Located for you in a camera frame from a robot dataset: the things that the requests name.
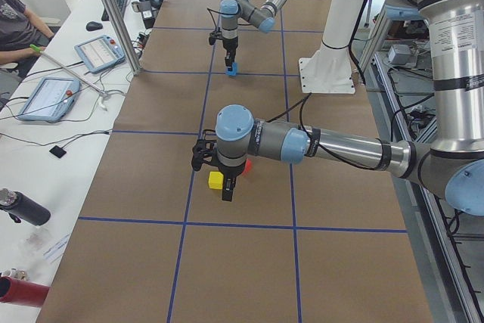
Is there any aluminium frame post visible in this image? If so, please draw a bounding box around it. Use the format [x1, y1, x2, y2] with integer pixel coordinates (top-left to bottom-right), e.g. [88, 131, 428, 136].
[101, 0, 141, 76]

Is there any near teach pendant tablet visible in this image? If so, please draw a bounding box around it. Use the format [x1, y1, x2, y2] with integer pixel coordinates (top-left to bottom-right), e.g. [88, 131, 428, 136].
[17, 77, 81, 122]

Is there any black water bottle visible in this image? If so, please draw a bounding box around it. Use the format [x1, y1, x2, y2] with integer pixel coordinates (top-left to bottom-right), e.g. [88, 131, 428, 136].
[1, 188, 51, 226]

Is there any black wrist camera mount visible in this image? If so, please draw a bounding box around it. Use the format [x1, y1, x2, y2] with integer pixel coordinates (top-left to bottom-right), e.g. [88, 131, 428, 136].
[208, 27, 223, 46]
[191, 138, 219, 172]

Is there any red wooden block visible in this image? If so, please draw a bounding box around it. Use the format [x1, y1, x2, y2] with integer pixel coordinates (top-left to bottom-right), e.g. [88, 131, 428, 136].
[242, 159, 253, 175]

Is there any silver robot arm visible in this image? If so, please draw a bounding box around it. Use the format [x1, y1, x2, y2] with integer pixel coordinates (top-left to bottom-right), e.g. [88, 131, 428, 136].
[213, 0, 483, 216]
[209, 0, 287, 76]

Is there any black computer mouse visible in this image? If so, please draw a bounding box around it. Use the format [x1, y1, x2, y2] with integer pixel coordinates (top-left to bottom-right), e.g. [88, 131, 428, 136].
[85, 21, 103, 32]

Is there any red cylinder bottle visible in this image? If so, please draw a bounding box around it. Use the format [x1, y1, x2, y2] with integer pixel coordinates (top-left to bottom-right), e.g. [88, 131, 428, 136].
[1, 276, 50, 307]

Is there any teach pendant tablet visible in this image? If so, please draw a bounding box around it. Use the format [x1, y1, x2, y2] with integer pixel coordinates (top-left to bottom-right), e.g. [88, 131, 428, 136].
[74, 35, 126, 74]
[17, 77, 81, 122]

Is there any blue wooden block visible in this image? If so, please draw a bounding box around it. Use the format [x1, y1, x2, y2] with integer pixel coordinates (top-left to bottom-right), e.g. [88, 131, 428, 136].
[225, 62, 237, 76]

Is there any seated person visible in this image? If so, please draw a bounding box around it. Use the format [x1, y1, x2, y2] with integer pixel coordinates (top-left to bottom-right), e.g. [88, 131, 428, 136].
[1, 0, 54, 79]

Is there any far teach pendant tablet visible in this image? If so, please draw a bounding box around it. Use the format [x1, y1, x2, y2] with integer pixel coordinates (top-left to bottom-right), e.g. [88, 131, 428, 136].
[74, 35, 126, 74]

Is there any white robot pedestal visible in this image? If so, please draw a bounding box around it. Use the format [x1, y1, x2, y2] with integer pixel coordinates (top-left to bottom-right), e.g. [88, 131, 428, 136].
[299, 0, 366, 95]

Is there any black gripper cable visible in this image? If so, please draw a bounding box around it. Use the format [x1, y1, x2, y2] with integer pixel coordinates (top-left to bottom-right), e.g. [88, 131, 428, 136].
[264, 92, 364, 171]
[206, 7, 224, 36]

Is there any black label printer box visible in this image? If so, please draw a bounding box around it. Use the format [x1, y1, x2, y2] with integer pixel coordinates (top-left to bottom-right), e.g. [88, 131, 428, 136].
[131, 1, 159, 29]

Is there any yellow wooden block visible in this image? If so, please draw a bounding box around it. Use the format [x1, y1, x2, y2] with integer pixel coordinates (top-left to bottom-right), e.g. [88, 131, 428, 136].
[208, 171, 224, 190]

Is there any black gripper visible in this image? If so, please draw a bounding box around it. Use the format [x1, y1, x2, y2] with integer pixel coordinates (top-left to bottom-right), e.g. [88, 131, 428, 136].
[219, 164, 244, 202]
[222, 37, 239, 67]

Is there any small black square pad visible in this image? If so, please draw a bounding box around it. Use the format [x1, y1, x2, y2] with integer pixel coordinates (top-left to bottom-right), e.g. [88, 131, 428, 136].
[49, 145, 67, 159]

